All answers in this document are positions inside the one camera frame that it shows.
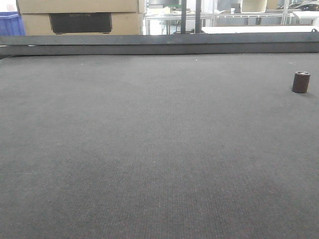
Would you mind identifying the white metal rack background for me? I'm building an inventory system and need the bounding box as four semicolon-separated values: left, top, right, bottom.
143;0;319;35

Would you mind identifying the black vertical pole left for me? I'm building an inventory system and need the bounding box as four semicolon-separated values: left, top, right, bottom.
180;0;187;34

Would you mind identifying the black vertical pole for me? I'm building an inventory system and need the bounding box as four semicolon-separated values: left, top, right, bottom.
180;0;187;34
194;0;201;34

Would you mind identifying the black vertical pole right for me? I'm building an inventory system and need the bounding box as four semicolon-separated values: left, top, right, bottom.
194;0;201;34

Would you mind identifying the lower cardboard box black label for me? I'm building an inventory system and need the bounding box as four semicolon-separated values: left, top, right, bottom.
20;12;144;36

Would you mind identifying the upper cardboard box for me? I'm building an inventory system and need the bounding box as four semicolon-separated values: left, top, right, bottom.
17;0;145;13

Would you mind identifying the blue plastic crate background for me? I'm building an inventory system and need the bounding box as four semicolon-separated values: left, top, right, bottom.
0;11;26;36

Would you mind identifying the dark table edge rail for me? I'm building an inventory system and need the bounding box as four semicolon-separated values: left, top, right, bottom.
0;31;319;56

